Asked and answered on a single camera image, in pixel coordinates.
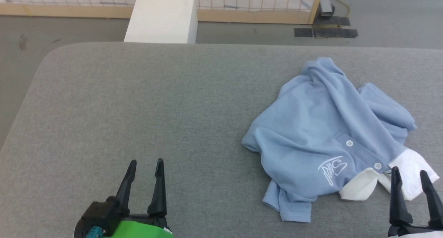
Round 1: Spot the yellow floor cable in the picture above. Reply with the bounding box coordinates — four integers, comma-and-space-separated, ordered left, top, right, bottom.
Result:
335, 0, 350, 18

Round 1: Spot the grey metal stand leg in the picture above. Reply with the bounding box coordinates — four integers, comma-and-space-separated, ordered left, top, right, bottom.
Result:
319, 0, 334, 17

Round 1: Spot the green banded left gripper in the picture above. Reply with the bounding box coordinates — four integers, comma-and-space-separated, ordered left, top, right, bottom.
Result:
104, 158, 173, 238

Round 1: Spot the white box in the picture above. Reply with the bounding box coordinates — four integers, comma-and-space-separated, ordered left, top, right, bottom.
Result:
124, 0, 198, 44

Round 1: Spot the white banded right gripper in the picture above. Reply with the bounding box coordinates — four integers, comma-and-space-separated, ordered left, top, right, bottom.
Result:
388, 166, 443, 238

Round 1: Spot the large black floor mat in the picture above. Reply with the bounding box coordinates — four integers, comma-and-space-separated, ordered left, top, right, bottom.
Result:
313, 17, 359, 38

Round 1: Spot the light blue polo shirt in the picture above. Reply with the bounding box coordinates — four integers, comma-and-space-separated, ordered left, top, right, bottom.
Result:
242, 57, 440, 223

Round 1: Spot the lemon print partition screen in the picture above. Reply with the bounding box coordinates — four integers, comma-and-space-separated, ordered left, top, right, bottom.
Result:
0, 0, 323, 25

